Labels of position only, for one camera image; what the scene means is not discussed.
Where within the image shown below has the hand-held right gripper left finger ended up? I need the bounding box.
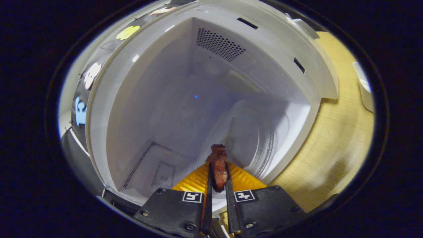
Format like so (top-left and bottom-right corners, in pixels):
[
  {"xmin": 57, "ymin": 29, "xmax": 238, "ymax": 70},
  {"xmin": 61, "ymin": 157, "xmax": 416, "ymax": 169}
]
[{"xmin": 134, "ymin": 162, "xmax": 213, "ymax": 236}]

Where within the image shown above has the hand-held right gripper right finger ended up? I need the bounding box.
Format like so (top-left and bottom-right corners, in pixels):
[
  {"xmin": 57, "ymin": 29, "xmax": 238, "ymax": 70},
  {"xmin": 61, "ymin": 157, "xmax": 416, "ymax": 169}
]
[{"xmin": 225, "ymin": 162, "xmax": 308, "ymax": 236}]

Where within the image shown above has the brown chicken leg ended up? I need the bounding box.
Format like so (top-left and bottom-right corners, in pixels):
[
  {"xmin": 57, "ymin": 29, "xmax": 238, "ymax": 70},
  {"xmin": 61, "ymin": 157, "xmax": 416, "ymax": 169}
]
[{"xmin": 206, "ymin": 144, "xmax": 228, "ymax": 193}]

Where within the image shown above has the white microwave oven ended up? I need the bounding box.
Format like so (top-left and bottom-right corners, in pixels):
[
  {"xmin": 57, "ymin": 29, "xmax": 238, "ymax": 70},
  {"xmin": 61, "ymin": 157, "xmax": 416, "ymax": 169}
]
[{"xmin": 85, "ymin": 0, "xmax": 339, "ymax": 213}]

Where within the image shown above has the glass turntable plate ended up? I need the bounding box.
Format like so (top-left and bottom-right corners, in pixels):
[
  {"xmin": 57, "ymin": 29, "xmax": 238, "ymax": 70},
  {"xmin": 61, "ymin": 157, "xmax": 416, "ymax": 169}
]
[{"xmin": 198, "ymin": 99, "xmax": 291, "ymax": 212}]

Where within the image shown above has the white rectangular dish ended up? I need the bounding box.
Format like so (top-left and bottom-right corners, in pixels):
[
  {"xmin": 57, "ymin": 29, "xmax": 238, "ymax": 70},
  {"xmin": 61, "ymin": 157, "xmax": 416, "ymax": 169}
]
[{"xmin": 352, "ymin": 62, "xmax": 375, "ymax": 113}]

